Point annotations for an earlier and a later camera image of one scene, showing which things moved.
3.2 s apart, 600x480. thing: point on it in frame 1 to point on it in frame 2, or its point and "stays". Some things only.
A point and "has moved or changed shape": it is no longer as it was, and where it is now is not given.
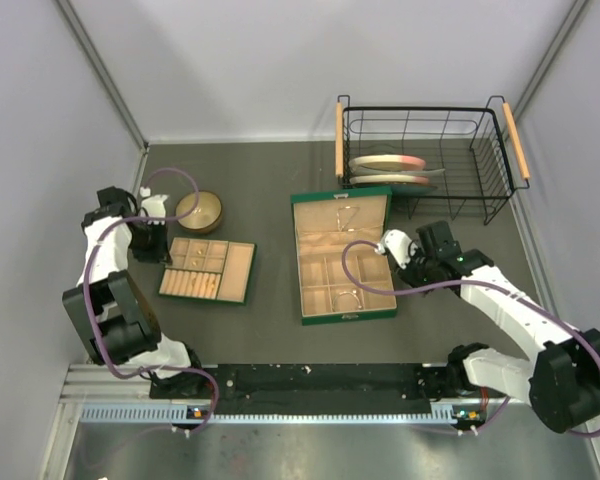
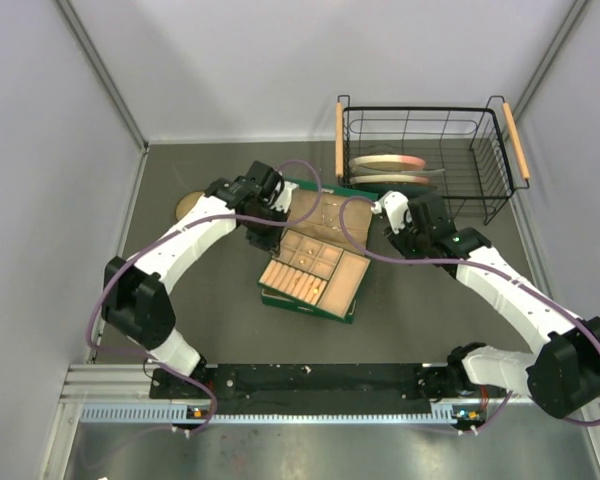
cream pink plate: (386, 160) stays
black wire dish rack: (478, 148) stays
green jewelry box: (325, 224) has moved or changed shape
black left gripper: (150, 245) to (261, 236)
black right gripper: (419, 267) to (406, 242)
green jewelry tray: (213, 269) to (325, 276)
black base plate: (312, 389) stays
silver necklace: (343, 228) to (331, 215)
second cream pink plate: (388, 179) stays
